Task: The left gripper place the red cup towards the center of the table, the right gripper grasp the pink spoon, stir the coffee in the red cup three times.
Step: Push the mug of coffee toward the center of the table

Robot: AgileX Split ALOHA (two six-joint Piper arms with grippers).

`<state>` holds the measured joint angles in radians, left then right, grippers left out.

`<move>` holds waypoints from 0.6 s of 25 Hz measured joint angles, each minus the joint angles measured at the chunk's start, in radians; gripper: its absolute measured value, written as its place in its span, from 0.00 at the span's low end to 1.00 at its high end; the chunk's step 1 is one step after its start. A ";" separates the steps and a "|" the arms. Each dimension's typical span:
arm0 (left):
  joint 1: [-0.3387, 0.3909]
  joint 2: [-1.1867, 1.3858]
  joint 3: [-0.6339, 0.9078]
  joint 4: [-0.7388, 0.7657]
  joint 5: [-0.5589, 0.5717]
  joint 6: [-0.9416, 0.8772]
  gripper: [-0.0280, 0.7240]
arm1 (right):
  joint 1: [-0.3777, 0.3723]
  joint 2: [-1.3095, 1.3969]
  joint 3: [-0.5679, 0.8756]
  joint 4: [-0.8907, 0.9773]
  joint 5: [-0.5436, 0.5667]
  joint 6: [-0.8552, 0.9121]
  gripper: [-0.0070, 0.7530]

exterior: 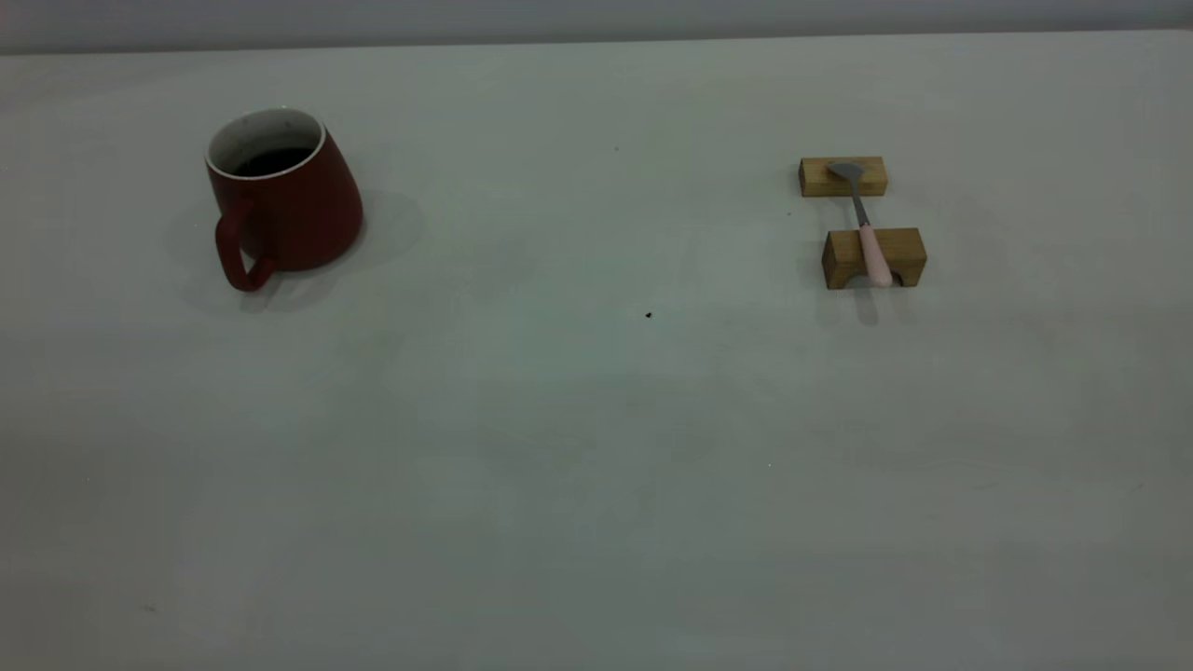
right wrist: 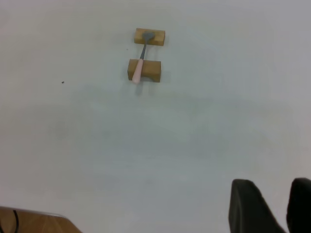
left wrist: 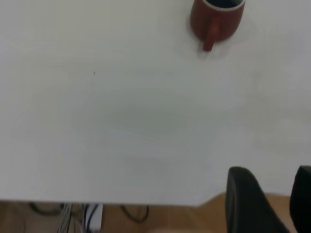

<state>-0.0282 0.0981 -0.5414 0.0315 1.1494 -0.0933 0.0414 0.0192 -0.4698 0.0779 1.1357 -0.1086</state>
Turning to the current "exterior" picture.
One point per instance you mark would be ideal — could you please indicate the red cup with white interior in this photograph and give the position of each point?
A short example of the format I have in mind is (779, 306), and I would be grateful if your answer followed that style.
(308, 205)

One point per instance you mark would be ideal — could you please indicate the arched wooden block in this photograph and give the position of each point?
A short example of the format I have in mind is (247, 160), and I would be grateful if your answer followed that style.
(843, 250)

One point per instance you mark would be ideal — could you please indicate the flat rectangular wooden block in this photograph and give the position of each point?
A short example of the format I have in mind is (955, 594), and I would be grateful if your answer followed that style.
(815, 177)

